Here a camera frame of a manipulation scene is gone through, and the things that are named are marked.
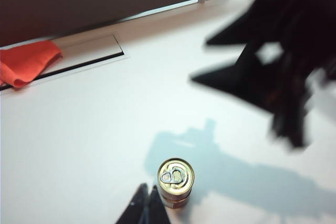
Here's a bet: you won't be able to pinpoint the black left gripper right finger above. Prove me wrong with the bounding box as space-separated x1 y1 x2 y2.
143 185 172 224

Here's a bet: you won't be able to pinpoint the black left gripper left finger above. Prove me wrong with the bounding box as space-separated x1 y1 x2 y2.
114 183 148 224

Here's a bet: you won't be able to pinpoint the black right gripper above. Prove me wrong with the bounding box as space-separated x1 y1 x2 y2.
190 0 317 148

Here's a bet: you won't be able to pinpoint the orange cloth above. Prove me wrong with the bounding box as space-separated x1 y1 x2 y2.
0 39 64 89

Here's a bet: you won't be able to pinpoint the red tomato paste can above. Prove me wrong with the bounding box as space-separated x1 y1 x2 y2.
157 157 196 209

